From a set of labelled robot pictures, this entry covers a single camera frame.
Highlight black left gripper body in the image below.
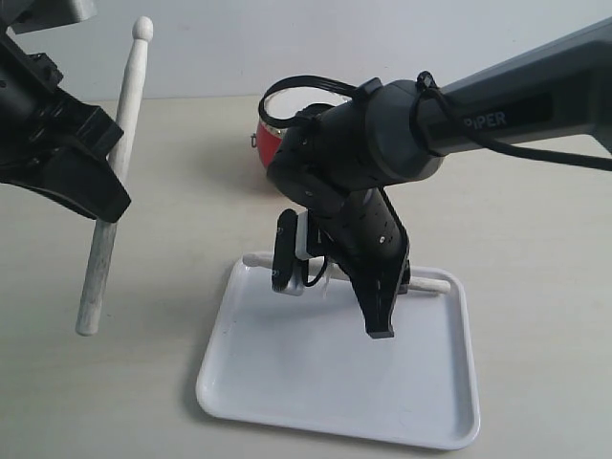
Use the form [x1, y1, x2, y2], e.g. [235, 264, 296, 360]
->
[1, 33, 69, 183]

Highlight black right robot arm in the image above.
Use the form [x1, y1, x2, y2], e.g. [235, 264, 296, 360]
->
[258, 19, 611, 339]

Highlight white plastic tray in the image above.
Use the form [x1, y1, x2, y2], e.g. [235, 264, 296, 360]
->
[195, 258, 480, 450]

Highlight wooden drumstick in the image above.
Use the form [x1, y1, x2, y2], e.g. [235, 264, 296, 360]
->
[242, 252, 451, 295]
[75, 16, 154, 338]

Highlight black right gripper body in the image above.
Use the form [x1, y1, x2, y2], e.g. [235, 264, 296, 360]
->
[309, 188, 408, 287]

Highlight small red drum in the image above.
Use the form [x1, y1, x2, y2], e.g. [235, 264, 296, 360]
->
[251, 87, 350, 168]

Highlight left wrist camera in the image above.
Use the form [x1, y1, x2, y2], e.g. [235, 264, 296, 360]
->
[1, 0, 98, 34]

